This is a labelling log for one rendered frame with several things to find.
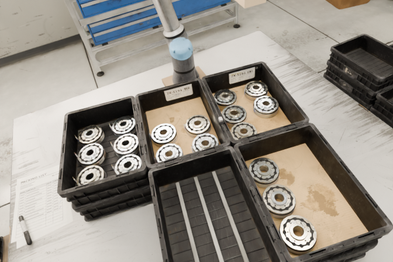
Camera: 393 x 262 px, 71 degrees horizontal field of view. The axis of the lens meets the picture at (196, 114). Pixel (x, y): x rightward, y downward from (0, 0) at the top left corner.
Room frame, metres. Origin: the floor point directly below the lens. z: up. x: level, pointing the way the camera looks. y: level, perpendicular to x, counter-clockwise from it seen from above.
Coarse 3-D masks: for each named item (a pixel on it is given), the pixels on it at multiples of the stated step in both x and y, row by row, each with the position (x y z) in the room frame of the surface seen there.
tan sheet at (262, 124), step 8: (232, 88) 0.98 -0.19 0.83; (240, 88) 0.97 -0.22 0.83; (240, 96) 0.91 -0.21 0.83; (240, 104) 0.87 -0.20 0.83; (248, 104) 0.86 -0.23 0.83; (248, 112) 0.81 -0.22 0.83; (280, 112) 0.78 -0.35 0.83; (248, 120) 0.76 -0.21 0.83; (256, 120) 0.76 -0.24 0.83; (264, 120) 0.75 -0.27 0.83; (272, 120) 0.74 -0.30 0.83; (280, 120) 0.73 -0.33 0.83; (288, 120) 0.73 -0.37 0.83; (256, 128) 0.72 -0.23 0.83; (264, 128) 0.71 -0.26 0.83; (272, 128) 0.70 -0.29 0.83
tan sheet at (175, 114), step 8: (176, 104) 0.93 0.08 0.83; (184, 104) 0.93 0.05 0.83; (192, 104) 0.92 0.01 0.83; (200, 104) 0.91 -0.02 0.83; (152, 112) 0.91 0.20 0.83; (160, 112) 0.90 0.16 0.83; (168, 112) 0.89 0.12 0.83; (176, 112) 0.88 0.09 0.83; (184, 112) 0.87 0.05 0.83; (192, 112) 0.86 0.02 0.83; (200, 112) 0.86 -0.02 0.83; (152, 120) 0.86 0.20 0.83; (160, 120) 0.85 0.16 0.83; (168, 120) 0.84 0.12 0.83; (176, 120) 0.83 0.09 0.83; (184, 120) 0.82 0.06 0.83; (152, 128) 0.81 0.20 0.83; (176, 128) 0.79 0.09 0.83; (184, 128) 0.78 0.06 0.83; (184, 136) 0.74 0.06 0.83; (216, 136) 0.71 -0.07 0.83; (152, 144) 0.72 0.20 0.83; (184, 144) 0.69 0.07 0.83; (184, 152) 0.66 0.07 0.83; (192, 152) 0.65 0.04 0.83
